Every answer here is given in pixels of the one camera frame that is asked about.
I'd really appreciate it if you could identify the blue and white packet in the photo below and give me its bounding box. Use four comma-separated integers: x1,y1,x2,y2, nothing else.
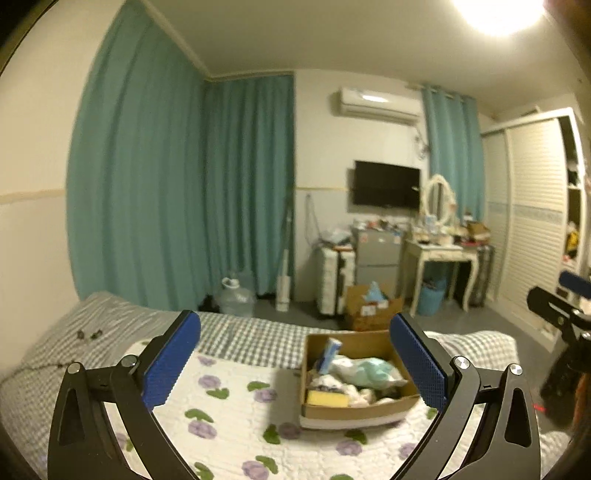
321,337,345,376

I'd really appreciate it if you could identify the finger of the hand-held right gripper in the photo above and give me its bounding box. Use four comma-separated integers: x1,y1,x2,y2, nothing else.
558,271,591,296
527,286,583,330

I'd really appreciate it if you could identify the person's right forearm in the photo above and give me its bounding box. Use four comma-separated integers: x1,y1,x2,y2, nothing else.
573,369,591,430

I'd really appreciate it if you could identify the dark suitcase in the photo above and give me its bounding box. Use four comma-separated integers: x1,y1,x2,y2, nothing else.
471,244,496,305

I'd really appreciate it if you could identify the white air conditioner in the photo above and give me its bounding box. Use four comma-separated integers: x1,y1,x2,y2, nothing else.
339,87,421,124

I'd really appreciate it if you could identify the brown cardboard box with cloth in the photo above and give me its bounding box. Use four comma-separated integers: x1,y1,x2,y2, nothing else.
345,281,404,332

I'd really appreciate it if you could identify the grey small fridge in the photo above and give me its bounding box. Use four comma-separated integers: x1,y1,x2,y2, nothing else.
352,226,402,296

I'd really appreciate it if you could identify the black cable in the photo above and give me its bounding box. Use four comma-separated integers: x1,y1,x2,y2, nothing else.
18,328,105,370

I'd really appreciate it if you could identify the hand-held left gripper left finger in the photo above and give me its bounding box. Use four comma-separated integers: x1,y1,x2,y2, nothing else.
47,310,202,480

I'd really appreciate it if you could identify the narrow teal curtain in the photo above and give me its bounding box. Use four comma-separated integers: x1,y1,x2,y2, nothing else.
421,85,485,222

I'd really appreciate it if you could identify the round ceiling light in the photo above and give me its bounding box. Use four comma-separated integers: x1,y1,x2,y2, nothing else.
450,0,548,38

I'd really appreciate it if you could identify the white stick vacuum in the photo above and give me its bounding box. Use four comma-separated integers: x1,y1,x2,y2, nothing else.
276,194,296,312

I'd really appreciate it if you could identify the white suitcase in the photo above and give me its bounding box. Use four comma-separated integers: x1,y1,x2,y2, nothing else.
316,247,356,319

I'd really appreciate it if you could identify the brown and yellow sponge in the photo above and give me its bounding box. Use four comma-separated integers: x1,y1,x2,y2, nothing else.
306,389,351,409

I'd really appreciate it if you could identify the clear water jug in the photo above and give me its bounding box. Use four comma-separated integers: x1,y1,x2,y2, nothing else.
219,277,257,318

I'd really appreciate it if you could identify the blue plastic basket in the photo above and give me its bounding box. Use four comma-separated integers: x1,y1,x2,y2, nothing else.
419,277,448,317

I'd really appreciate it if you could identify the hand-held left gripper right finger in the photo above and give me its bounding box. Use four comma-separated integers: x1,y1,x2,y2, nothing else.
389,312,541,480

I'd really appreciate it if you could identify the white louvred wardrobe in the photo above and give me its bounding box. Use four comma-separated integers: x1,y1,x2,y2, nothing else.
480,107,591,352

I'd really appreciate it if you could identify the black wall television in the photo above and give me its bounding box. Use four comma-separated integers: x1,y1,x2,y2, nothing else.
353,160,422,208

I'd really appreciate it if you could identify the white oval mirror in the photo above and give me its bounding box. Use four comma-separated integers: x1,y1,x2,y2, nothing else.
420,174,458,229

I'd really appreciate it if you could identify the white dressing table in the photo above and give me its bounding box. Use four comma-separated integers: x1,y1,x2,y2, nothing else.
404,240,483,317

